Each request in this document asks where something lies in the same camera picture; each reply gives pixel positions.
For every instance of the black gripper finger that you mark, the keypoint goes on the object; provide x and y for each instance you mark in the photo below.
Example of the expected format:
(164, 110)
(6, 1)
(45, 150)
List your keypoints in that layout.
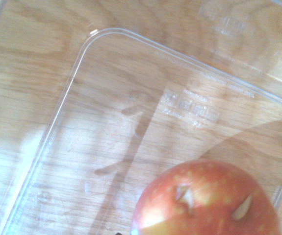
(118, 233)

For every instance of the red apple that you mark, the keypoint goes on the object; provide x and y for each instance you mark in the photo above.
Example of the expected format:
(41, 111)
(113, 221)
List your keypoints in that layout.
(204, 203)

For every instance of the clear plastic container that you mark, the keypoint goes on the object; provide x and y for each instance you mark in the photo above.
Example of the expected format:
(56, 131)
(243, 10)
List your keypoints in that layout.
(121, 98)

